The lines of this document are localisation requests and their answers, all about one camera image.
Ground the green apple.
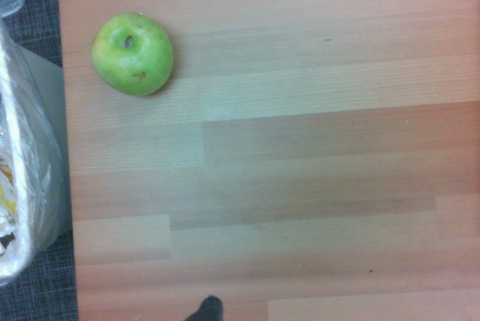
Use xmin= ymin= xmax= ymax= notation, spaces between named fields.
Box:
xmin=90 ymin=12 xmax=175 ymax=98

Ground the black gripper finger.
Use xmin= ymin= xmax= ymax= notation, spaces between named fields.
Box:
xmin=183 ymin=294 xmax=226 ymax=321

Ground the crumpled wrappers trash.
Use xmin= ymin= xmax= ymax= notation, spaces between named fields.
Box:
xmin=0 ymin=125 xmax=19 ymax=258

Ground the clear plastic bin liner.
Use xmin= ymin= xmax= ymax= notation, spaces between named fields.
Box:
xmin=0 ymin=0 xmax=64 ymax=285

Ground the white plastic trash bin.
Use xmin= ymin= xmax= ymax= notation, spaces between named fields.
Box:
xmin=0 ymin=45 xmax=74 ymax=287

